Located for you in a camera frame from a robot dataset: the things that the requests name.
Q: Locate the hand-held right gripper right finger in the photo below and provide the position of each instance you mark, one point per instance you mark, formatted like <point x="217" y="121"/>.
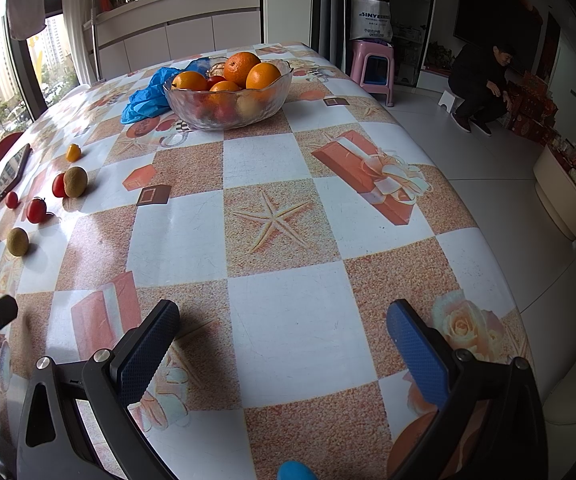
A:
<point x="418" y="355"/>

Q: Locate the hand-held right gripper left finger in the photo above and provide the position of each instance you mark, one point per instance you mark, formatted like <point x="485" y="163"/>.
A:
<point x="143" y="355"/>

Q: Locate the brown kiwi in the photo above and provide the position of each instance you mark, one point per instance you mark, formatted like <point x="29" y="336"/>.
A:
<point x="18" y="241"/>
<point x="76" y="181"/>

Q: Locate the small red cherry tomato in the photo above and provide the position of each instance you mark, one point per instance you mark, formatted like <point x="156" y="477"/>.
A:
<point x="11" y="200"/>

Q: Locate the red tomato with green stem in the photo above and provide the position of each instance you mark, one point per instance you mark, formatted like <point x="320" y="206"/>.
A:
<point x="36" y="210"/>

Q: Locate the small lobed yellow tomato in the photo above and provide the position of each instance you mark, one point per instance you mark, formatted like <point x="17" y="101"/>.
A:
<point x="73" y="152"/>

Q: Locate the clear glass bowl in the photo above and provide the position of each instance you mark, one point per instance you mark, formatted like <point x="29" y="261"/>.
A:
<point x="228" y="120"/>

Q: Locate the bumpy-skinned orange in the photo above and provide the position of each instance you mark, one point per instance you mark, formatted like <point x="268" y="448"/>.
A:
<point x="240" y="67"/>

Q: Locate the person's right hand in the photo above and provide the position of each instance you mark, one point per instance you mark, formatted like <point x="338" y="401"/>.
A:
<point x="295" y="471"/>

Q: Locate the red plastic chair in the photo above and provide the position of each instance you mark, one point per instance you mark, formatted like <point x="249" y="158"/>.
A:
<point x="0" y="152"/>

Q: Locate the white round table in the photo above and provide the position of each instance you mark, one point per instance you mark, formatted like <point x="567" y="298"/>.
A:
<point x="563" y="195"/>

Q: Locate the blue plastic bag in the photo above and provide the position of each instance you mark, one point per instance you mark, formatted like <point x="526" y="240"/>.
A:
<point x="143" y="100"/>

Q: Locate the small white step stool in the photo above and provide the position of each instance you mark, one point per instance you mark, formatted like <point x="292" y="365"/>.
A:
<point x="450" y="100"/>

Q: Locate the pile of red gift boxes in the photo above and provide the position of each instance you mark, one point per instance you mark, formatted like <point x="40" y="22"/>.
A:
<point x="533" y="110"/>

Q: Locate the smooth orange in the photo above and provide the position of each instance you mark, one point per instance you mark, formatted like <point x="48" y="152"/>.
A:
<point x="190" y="81"/>
<point x="263" y="77"/>
<point x="225" y="86"/>

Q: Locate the pink plastic stool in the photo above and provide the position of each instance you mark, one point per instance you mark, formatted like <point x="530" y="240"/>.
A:
<point x="375" y="67"/>

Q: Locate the hanging grey towel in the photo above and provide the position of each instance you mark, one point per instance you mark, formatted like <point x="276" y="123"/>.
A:
<point x="25" y="12"/>

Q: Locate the potted green plant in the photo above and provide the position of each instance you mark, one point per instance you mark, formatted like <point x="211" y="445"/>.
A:
<point x="438" y="55"/>

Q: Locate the kitchen counter cabinet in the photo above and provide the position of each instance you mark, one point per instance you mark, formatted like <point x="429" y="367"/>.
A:
<point x="193" y="35"/>

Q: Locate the white shopping bag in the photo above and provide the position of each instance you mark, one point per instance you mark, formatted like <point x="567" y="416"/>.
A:
<point x="370" y="19"/>

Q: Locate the dark shelving unit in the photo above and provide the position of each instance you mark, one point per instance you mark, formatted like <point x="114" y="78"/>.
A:
<point x="410" y="10"/>

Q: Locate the grey curtain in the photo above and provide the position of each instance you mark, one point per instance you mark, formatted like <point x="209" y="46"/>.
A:
<point x="328" y="5"/>

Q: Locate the black wall television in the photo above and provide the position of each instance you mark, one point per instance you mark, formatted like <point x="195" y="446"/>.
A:
<point x="498" y="20"/>

